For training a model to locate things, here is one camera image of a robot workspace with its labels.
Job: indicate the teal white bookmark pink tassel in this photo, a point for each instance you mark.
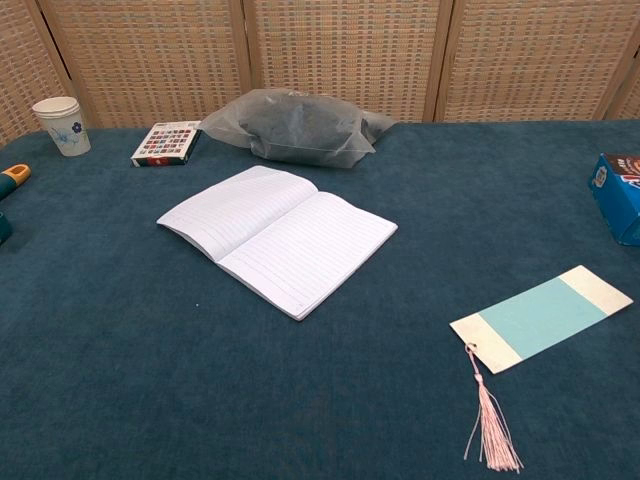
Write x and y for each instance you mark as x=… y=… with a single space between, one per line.
x=530 y=320

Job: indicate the blue chocolate cookie box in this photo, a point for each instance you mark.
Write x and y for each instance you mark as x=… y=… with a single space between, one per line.
x=617 y=205

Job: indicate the woven wooden folding screen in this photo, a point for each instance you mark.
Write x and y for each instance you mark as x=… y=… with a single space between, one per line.
x=350 y=55

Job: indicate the small box with picture grid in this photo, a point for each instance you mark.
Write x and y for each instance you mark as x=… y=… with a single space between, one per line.
x=165 y=142

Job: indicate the teal lint roller orange tip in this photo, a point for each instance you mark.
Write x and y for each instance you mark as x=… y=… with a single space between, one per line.
x=14 y=176

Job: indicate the clear plastic bag dark contents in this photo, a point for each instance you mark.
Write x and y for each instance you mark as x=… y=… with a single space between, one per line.
x=300 y=125

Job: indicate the open white lined notebook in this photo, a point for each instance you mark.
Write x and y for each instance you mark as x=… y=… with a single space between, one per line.
x=280 y=240

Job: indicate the teal felt table cover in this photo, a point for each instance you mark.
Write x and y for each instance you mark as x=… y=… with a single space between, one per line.
x=150 y=375

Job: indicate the white paper cup blue flower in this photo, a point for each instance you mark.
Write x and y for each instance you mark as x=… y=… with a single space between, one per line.
x=62 y=122

